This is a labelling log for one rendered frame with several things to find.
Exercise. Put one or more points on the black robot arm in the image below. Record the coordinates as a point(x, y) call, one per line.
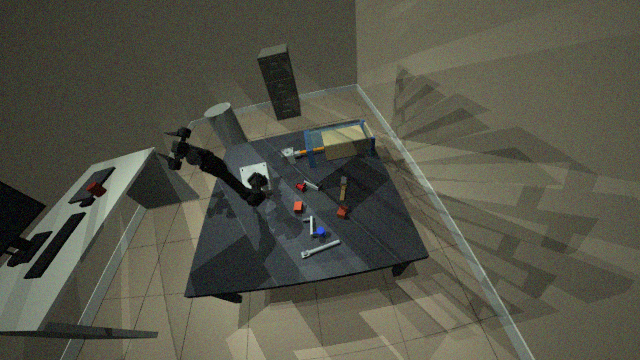
point(212, 164)

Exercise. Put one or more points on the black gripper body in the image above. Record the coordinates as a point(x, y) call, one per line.
point(184, 133)

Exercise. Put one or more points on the orange block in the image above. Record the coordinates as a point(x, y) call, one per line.
point(298, 208)
point(342, 212)

